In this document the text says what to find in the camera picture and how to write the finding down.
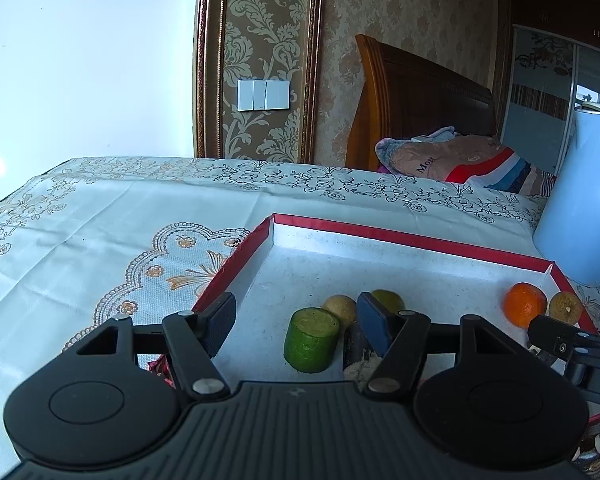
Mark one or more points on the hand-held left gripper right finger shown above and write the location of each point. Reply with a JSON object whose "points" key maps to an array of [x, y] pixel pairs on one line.
{"points": [[372, 320]]}

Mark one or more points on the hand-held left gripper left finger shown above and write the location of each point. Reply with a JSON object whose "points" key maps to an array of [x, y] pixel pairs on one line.
{"points": [[220, 322]]}

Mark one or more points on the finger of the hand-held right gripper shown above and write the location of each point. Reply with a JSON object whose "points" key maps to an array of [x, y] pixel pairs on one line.
{"points": [[560, 337]]}

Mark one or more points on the green round fruit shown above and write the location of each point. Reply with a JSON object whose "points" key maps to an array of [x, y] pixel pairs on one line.
{"points": [[392, 300]]}

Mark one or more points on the yellowish brown round fruit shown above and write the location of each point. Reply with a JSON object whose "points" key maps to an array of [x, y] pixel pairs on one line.
{"points": [[562, 305]]}

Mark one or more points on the small brown round fruit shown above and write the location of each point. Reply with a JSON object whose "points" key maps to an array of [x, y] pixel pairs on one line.
{"points": [[340, 307]]}

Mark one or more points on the orange mandarin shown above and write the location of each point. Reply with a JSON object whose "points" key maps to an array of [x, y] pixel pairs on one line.
{"points": [[522, 305]]}

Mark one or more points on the red shallow box tray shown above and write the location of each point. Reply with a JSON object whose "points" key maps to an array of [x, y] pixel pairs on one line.
{"points": [[380, 265]]}

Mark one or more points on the green cucumber piece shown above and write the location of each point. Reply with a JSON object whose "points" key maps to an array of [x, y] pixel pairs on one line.
{"points": [[310, 342]]}

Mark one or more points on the red crumpled wrapper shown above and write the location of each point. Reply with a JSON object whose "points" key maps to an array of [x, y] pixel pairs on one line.
{"points": [[159, 367]]}

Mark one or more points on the cut dark taro root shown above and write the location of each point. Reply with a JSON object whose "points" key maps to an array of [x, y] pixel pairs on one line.
{"points": [[592, 452]]}

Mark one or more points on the light blue electric kettle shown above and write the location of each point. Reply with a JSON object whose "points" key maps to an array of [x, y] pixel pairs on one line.
{"points": [[580, 200]]}

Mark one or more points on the white embroidered tablecloth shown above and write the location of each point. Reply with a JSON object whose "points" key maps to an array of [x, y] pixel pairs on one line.
{"points": [[105, 220]]}

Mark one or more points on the pink fuzzy blanket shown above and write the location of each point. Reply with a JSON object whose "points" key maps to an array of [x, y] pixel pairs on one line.
{"points": [[430, 157]]}

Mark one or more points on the striped quilt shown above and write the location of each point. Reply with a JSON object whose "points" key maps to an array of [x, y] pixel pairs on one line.
{"points": [[505, 170]]}

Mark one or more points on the wooden bed headboard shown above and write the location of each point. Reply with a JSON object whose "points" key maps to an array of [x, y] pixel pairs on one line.
{"points": [[415, 95]]}

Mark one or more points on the sliding door wardrobe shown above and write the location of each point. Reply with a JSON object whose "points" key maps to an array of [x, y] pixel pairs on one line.
{"points": [[540, 75]]}

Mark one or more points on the white wall light switch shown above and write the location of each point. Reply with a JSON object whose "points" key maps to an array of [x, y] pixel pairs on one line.
{"points": [[264, 95]]}

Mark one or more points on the framed damask wall panel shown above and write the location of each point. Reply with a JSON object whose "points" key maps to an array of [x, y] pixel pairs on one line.
{"points": [[260, 35]]}

